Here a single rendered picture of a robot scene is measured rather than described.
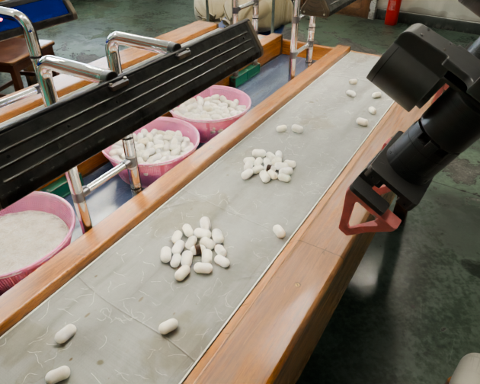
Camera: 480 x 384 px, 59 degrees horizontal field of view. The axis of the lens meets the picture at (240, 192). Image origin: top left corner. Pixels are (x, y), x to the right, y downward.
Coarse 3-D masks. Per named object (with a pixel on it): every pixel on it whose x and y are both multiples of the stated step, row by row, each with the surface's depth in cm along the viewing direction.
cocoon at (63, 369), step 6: (60, 366) 63; (66, 366) 63; (48, 372) 63; (54, 372) 62; (60, 372) 62; (66, 372) 63; (48, 378) 62; (54, 378) 62; (60, 378) 62; (66, 378) 63
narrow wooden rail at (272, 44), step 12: (276, 36) 193; (264, 48) 185; (276, 48) 194; (264, 60) 188; (216, 84) 161; (228, 84) 168; (204, 96) 156; (96, 156) 120; (84, 168) 117; (96, 168) 121; (12, 204) 101
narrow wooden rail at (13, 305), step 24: (336, 48) 179; (312, 72) 157; (288, 96) 141; (240, 120) 126; (264, 120) 131; (216, 144) 115; (192, 168) 105; (144, 192) 97; (168, 192) 98; (120, 216) 90; (144, 216) 93; (96, 240) 84; (48, 264) 79; (72, 264) 79; (24, 288) 74; (48, 288) 75; (0, 312) 70; (24, 312) 72; (0, 336) 69
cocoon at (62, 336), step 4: (64, 328) 68; (68, 328) 68; (72, 328) 69; (60, 332) 68; (64, 332) 68; (68, 332) 68; (72, 332) 69; (56, 336) 67; (60, 336) 67; (64, 336) 68; (68, 336) 68; (56, 340) 67; (60, 340) 67; (64, 340) 68
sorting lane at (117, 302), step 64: (256, 128) 127; (320, 128) 127; (192, 192) 101; (256, 192) 101; (320, 192) 101; (128, 256) 84; (256, 256) 84; (64, 320) 72; (128, 320) 72; (192, 320) 72
